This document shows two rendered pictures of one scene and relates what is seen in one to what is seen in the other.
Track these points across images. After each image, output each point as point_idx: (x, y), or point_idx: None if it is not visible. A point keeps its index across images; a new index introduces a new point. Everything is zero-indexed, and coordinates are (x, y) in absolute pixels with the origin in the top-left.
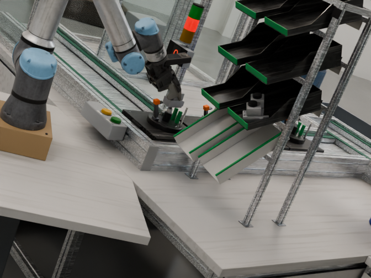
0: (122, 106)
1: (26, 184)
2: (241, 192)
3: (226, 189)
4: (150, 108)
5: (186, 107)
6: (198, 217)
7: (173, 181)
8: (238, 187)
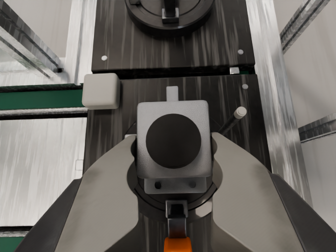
0: (0, 171)
1: None
2: (326, 57)
3: (323, 86)
4: (36, 108)
5: (241, 116)
6: None
7: (323, 211)
8: (306, 50)
